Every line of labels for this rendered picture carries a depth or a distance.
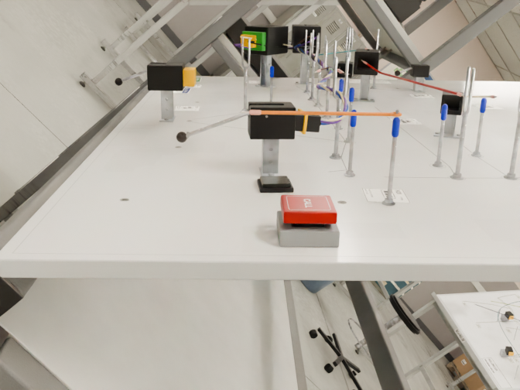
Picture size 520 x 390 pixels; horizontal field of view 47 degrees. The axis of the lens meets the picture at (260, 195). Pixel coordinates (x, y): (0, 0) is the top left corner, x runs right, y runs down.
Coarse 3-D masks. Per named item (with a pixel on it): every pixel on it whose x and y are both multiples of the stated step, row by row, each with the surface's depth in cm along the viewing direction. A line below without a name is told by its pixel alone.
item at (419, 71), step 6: (414, 66) 143; (420, 66) 143; (426, 66) 143; (396, 72) 145; (414, 72) 144; (420, 72) 144; (426, 72) 144; (414, 78) 146; (420, 78) 145; (414, 84) 146; (414, 90) 146; (420, 90) 146
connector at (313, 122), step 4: (296, 116) 75; (300, 116) 75; (308, 116) 75; (312, 116) 75; (316, 116) 76; (296, 120) 75; (300, 120) 75; (308, 120) 75; (312, 120) 76; (316, 120) 76; (296, 124) 75; (300, 124) 75; (308, 124) 76; (312, 124) 76; (316, 124) 76; (320, 124) 76; (296, 128) 76; (300, 128) 76; (308, 128) 76; (312, 128) 76; (316, 128) 76
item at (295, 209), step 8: (280, 200) 60; (288, 200) 58; (296, 200) 58; (304, 200) 58; (312, 200) 58; (320, 200) 58; (328, 200) 58; (288, 208) 56; (296, 208) 56; (304, 208) 56; (312, 208) 56; (320, 208) 56; (328, 208) 56; (288, 216) 55; (296, 216) 55; (304, 216) 55; (312, 216) 55; (320, 216) 55; (328, 216) 55; (336, 216) 56; (296, 224) 57; (304, 224) 57; (312, 224) 57; (320, 224) 57
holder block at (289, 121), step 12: (252, 108) 73; (264, 108) 74; (276, 108) 74; (288, 108) 74; (252, 120) 74; (264, 120) 74; (276, 120) 74; (288, 120) 74; (252, 132) 74; (264, 132) 75; (276, 132) 75; (288, 132) 75
